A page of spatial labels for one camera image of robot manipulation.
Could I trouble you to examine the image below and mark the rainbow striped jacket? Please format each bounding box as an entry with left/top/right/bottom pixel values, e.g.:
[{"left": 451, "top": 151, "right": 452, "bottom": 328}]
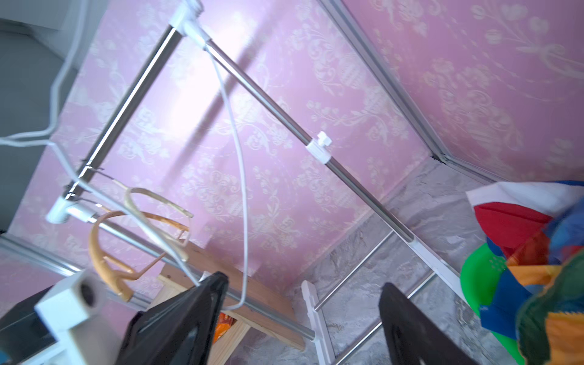
[{"left": 507, "top": 201, "right": 583, "bottom": 364}]

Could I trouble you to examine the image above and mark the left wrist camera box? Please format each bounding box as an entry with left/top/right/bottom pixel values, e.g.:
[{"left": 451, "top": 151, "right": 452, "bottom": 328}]
[{"left": 1, "top": 270, "right": 122, "bottom": 364}]

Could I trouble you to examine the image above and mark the metal clothes rack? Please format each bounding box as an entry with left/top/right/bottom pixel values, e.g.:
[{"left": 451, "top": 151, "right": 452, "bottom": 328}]
[{"left": 47, "top": 1, "right": 465, "bottom": 346}]

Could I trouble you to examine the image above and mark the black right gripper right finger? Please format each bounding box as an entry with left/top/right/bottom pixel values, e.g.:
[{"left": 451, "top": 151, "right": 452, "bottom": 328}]
[{"left": 379, "top": 283, "right": 475, "bottom": 365}]

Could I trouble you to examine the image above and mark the cream white clothes hanger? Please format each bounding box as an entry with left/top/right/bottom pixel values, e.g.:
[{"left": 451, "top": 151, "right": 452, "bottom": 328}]
[{"left": 81, "top": 166, "right": 195, "bottom": 263}]

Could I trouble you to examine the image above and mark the green plastic basket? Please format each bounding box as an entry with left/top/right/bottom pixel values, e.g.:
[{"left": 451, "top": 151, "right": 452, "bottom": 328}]
[{"left": 460, "top": 240, "right": 532, "bottom": 364}]

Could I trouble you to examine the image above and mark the blue red white jacket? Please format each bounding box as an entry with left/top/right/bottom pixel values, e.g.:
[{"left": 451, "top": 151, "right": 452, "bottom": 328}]
[{"left": 467, "top": 180, "right": 583, "bottom": 339}]

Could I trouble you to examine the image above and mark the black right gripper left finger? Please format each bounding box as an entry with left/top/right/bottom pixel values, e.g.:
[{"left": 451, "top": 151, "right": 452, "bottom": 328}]
[{"left": 116, "top": 272, "right": 229, "bottom": 364}]

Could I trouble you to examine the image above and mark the wooden two-tier shelf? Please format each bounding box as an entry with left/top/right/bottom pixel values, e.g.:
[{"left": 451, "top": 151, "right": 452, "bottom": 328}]
[{"left": 159, "top": 243, "right": 306, "bottom": 351}]

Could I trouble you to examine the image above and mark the orange snack bag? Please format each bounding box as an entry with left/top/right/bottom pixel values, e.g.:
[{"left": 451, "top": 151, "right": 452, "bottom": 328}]
[{"left": 213, "top": 313, "right": 237, "bottom": 343}]

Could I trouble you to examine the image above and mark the white wire clothes hanger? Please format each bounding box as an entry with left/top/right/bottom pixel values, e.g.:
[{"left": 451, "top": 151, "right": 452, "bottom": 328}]
[{"left": 0, "top": 0, "right": 249, "bottom": 311}]

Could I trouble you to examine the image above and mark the wooden clothes hanger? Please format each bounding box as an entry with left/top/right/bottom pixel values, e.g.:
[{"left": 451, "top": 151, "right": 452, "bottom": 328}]
[{"left": 89, "top": 208, "right": 166, "bottom": 303}]

